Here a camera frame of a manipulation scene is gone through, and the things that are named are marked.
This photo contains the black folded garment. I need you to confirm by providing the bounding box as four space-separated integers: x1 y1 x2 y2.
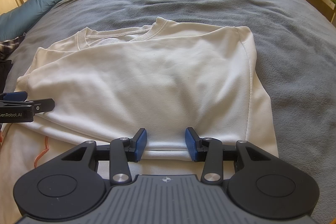
0 60 13 93

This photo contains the plaid dark garment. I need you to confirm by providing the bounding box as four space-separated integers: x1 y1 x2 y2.
0 33 26 60

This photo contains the teal pillow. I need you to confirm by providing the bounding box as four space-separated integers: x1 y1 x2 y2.
1 0 62 42

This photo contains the grey bed blanket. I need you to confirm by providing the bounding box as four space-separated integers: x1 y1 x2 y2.
3 0 335 223

